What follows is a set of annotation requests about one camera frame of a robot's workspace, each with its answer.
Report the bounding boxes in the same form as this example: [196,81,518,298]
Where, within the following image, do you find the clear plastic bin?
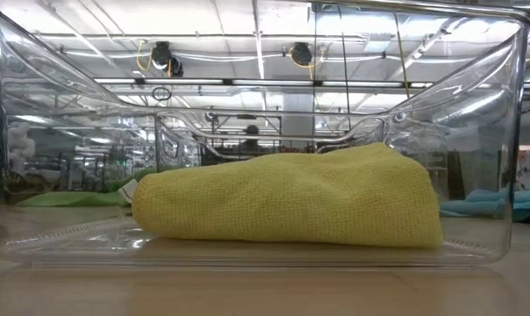
[0,0,530,269]

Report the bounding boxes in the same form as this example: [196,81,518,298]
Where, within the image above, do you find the copper wire basket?
[198,131,349,155]

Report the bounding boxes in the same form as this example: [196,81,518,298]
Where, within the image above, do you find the ceiling light bar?
[92,77,435,89]

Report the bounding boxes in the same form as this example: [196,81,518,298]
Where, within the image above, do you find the black hanging cable loop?
[151,85,173,103]

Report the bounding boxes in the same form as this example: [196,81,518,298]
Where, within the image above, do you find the white robot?
[4,126,36,173]

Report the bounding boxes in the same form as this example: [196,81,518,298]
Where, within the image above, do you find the black ceiling cable reel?
[290,41,314,68]
[149,39,185,78]

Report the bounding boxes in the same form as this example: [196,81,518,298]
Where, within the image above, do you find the person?
[241,124,262,154]

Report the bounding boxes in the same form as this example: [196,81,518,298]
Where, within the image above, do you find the blue microfiber towel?
[439,188,530,224]

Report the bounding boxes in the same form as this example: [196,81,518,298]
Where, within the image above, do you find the green microfiber towel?
[16,169,157,208]

